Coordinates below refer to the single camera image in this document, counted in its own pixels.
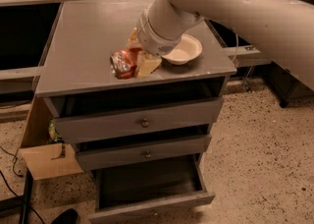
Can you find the crushed red coke can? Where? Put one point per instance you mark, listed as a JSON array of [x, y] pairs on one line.
[[123, 63]]

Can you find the grey drawer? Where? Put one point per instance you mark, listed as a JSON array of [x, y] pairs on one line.
[[147, 189], [114, 125], [141, 152]]

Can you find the black stand leg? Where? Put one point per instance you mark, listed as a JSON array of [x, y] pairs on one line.
[[26, 199]]

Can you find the white paper bowl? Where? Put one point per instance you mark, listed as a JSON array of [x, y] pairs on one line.
[[188, 49]]

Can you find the grey middle drawer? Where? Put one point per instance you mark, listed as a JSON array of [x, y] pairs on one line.
[[141, 152]]

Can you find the green snack bag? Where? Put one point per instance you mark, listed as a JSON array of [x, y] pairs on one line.
[[54, 137]]

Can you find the grey bottom drawer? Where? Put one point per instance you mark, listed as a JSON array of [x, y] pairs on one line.
[[147, 189]]

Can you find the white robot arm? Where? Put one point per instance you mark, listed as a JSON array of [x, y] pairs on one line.
[[282, 29]]

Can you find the grey drawer cabinet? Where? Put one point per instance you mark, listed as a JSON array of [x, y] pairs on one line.
[[115, 106]]

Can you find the black shoe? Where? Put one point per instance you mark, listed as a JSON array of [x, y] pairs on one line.
[[70, 216]]

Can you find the grey top drawer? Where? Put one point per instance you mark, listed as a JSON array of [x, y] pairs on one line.
[[114, 125]]

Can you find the wooden side board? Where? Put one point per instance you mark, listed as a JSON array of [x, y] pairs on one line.
[[45, 160]]

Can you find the dark cabinet at right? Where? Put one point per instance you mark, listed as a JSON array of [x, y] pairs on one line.
[[285, 86]]

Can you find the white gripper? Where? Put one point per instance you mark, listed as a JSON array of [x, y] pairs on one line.
[[151, 40]]

